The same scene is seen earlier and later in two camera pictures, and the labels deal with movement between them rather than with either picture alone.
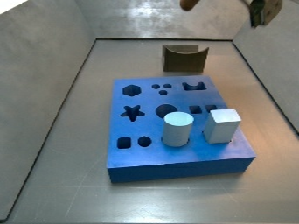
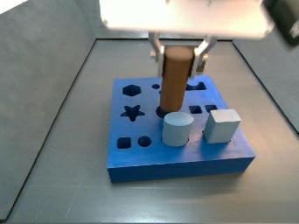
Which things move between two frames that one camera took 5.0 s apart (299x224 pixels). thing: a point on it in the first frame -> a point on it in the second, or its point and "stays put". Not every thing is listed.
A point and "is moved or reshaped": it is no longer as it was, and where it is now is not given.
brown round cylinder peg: (188, 4) is moved or reshaped
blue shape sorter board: (136, 154) stays put
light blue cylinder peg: (176, 128) stays put
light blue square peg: (220, 126) stays put
